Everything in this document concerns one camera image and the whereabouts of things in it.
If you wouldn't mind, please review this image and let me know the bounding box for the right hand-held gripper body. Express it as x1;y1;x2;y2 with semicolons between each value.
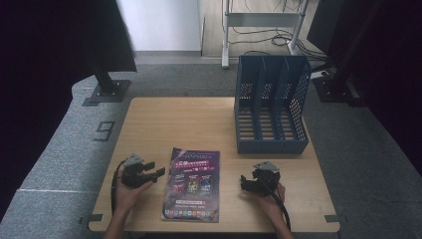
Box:
250;160;282;197

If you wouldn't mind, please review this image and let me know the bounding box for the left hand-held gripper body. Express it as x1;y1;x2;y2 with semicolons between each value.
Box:
120;152;154;189

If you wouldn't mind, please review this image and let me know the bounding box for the blue file organizer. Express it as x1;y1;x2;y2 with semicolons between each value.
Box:
233;54;313;155

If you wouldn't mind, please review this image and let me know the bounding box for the purple magazine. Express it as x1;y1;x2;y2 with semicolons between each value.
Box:
160;146;221;224

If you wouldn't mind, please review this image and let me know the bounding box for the person's left hand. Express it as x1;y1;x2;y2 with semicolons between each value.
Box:
113;171;154;214

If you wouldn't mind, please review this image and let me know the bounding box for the person's right hand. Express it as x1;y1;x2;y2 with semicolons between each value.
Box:
256;182;287;217

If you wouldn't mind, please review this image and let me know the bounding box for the white power strip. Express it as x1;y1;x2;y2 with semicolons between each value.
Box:
310;69;329;81

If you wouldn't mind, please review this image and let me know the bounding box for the black curtain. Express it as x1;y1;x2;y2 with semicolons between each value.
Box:
0;0;138;221

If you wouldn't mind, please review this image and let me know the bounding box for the white metal stand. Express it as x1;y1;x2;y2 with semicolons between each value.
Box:
221;0;312;70

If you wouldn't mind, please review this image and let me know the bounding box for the dark curtain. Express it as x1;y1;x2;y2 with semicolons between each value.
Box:
307;0;422;177

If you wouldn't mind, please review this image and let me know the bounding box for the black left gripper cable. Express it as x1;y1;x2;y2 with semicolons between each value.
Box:
110;159;129;215

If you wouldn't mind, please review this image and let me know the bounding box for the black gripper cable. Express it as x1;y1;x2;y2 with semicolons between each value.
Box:
110;159;129;215
262;178;293;232

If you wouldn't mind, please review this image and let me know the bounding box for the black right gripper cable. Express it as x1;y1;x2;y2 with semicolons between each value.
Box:
262;178;293;232

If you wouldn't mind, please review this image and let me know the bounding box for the black stand with base plate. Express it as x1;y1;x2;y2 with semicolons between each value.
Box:
313;0;366;108
87;63;131;105

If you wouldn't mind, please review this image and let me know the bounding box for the tangle of black floor cables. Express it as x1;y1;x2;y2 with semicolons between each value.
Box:
228;0;330;63

